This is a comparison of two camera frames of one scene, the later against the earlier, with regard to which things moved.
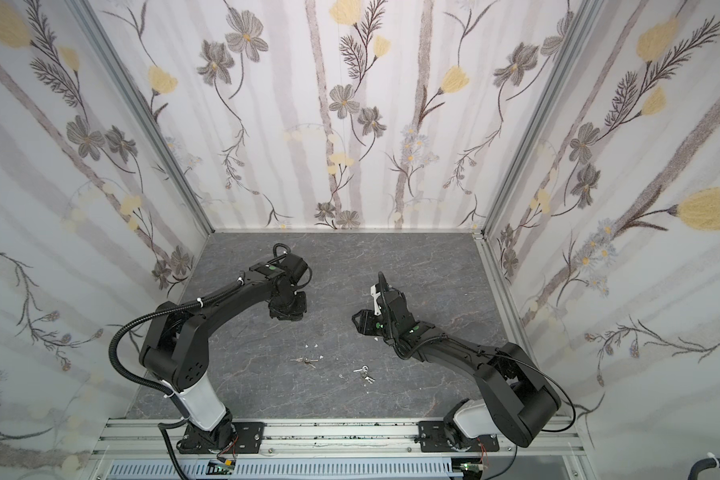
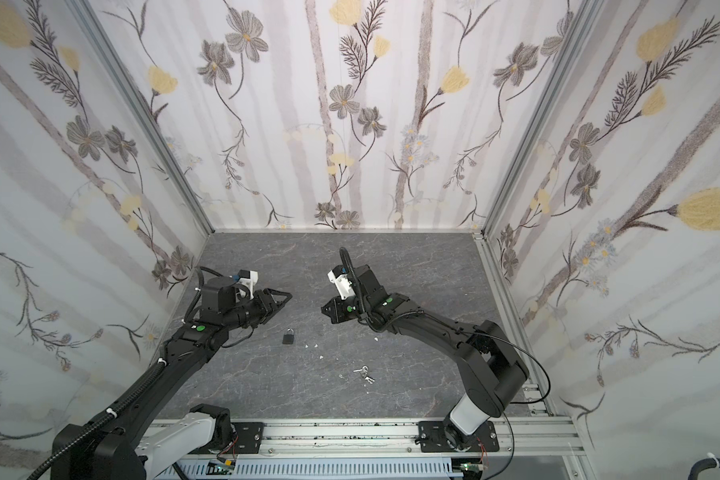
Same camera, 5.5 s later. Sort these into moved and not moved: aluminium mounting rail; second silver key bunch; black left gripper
Moved: black left gripper
Not moved: second silver key bunch; aluminium mounting rail
